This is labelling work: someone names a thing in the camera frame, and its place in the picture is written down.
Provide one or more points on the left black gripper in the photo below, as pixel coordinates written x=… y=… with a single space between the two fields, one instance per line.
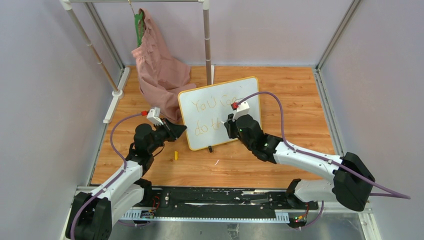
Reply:
x=174 y=131

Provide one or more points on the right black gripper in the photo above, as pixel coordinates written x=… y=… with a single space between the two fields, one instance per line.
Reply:
x=231 y=126

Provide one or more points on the yellow framed whiteboard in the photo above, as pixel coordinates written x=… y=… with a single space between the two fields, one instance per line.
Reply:
x=203 y=109

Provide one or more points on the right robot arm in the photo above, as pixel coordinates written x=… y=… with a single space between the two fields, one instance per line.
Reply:
x=344 y=179

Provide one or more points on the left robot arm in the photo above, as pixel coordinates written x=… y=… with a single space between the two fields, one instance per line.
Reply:
x=93 y=214

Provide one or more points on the pink cloth garment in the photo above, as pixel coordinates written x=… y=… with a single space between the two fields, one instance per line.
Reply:
x=161 y=77

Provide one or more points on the white clothes rack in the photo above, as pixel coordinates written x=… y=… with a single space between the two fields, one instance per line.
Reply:
x=118 y=88

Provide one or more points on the green clothes hanger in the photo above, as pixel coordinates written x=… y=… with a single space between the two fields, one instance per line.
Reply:
x=139 y=23

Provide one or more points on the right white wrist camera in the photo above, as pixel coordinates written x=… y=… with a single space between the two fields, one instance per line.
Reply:
x=239 y=109

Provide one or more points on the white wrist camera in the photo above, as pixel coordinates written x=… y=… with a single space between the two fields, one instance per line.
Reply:
x=239 y=109
x=153 y=115

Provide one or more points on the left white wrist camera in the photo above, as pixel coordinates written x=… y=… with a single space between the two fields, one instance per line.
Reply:
x=153 y=115

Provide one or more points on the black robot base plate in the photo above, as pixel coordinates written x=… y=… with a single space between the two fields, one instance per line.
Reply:
x=222 y=205

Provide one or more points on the aluminium frame post left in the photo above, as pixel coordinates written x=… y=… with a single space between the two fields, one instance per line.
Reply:
x=97 y=20

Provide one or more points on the aluminium frame post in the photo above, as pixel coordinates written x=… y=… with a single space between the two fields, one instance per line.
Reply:
x=326 y=104
x=97 y=20

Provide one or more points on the aluminium frame post right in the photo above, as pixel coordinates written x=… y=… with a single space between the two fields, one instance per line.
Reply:
x=326 y=104

